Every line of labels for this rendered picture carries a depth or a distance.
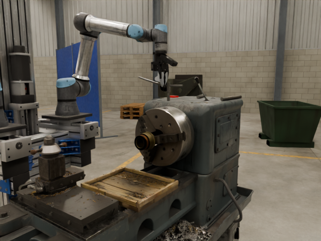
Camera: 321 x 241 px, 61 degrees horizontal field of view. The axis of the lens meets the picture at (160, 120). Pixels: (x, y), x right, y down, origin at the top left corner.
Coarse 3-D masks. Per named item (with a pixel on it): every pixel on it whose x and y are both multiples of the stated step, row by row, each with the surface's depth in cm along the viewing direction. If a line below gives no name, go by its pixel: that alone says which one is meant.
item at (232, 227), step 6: (216, 180) 159; (222, 180) 158; (228, 192) 159; (234, 198) 160; (240, 210) 164; (240, 216) 166; (234, 222) 172; (228, 228) 174; (234, 228) 181; (222, 234) 177; (228, 234) 174; (234, 234) 180; (222, 240) 177; (228, 240) 175; (234, 240) 181
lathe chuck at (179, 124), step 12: (156, 108) 143; (168, 108) 145; (156, 120) 144; (168, 120) 139; (180, 120) 139; (156, 132) 151; (168, 132) 140; (180, 132) 136; (168, 144) 141; (180, 144) 137; (156, 156) 147; (168, 156) 142; (180, 156) 140
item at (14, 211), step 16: (0, 208) 103; (16, 208) 103; (32, 208) 99; (0, 224) 92; (16, 224) 96; (32, 224) 98; (48, 224) 92; (64, 224) 88; (96, 224) 88; (112, 224) 89; (48, 240) 84; (64, 240) 84; (80, 240) 82; (96, 240) 84; (112, 240) 90
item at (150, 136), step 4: (144, 132) 138; (148, 132) 137; (140, 136) 132; (144, 136) 133; (148, 136) 134; (152, 136) 135; (136, 140) 134; (140, 140) 138; (144, 140) 131; (148, 140) 133; (152, 140) 135; (136, 144) 135; (140, 144) 137; (144, 144) 132; (148, 144) 133; (152, 144) 135; (140, 148) 133; (144, 148) 132; (148, 148) 134
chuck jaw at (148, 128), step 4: (144, 116) 145; (140, 120) 145; (144, 120) 143; (148, 120) 145; (140, 124) 145; (144, 124) 141; (148, 124) 143; (152, 124) 146; (140, 128) 143; (144, 128) 141; (148, 128) 141; (152, 128) 144; (140, 132) 140; (152, 132) 143
